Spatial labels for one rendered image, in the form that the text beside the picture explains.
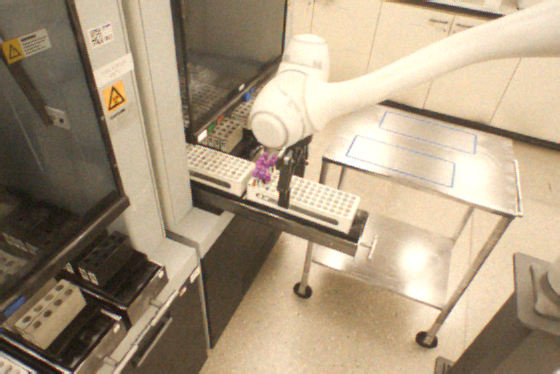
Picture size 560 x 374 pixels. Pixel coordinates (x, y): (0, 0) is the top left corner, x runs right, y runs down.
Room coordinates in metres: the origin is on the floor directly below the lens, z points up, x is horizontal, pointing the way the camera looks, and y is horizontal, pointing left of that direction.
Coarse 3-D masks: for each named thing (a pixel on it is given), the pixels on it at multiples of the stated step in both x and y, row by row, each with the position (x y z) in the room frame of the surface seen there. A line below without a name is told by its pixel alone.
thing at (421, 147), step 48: (336, 144) 1.10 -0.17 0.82; (384, 144) 1.13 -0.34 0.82; (432, 144) 1.16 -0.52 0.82; (480, 144) 1.19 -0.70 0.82; (432, 192) 0.90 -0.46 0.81; (480, 192) 0.91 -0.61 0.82; (384, 240) 1.18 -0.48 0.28; (432, 240) 1.21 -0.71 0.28; (384, 288) 0.93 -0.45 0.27; (432, 288) 0.94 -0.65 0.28; (432, 336) 0.83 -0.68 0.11
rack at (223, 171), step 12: (192, 156) 0.90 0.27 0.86; (204, 156) 0.91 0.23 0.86; (216, 156) 0.91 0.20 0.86; (228, 156) 0.92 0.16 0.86; (192, 168) 0.85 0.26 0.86; (204, 168) 0.85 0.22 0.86; (216, 168) 0.86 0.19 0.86; (228, 168) 0.86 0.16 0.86; (240, 168) 0.86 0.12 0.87; (252, 168) 0.87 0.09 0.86; (204, 180) 0.84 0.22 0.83; (216, 180) 0.87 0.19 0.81; (228, 180) 0.81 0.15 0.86; (240, 180) 0.81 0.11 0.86; (240, 192) 0.80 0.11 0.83
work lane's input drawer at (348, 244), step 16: (192, 192) 0.83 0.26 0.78; (208, 192) 0.81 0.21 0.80; (224, 192) 0.81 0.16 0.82; (224, 208) 0.80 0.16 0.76; (240, 208) 0.78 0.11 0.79; (256, 208) 0.77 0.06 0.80; (272, 208) 0.76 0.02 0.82; (272, 224) 0.75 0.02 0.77; (288, 224) 0.73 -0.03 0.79; (304, 224) 0.72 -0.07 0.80; (352, 224) 0.73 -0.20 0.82; (320, 240) 0.70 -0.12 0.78; (336, 240) 0.68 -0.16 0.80; (352, 240) 0.68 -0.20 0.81; (368, 256) 0.68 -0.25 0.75
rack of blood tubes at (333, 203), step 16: (272, 176) 0.84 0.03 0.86; (256, 192) 0.78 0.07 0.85; (272, 192) 0.77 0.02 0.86; (304, 192) 0.80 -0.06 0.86; (320, 192) 0.80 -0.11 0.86; (336, 192) 0.80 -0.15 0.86; (304, 208) 0.78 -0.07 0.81; (320, 208) 0.73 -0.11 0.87; (336, 208) 0.73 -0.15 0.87; (352, 208) 0.74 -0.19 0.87; (336, 224) 0.73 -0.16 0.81
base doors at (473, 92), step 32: (320, 0) 3.18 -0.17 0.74; (352, 0) 3.10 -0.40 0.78; (320, 32) 3.17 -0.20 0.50; (352, 32) 3.09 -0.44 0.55; (384, 32) 3.00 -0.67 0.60; (416, 32) 2.92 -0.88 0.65; (448, 32) 2.84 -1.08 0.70; (352, 64) 3.07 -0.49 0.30; (384, 64) 2.98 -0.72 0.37; (480, 64) 2.76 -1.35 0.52; (512, 64) 2.69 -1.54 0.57; (544, 64) 2.63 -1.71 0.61; (416, 96) 2.87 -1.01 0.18; (448, 96) 2.80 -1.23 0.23; (480, 96) 2.73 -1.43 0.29; (512, 96) 2.66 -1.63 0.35; (544, 96) 2.60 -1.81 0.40; (512, 128) 2.63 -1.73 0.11; (544, 128) 2.56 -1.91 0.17
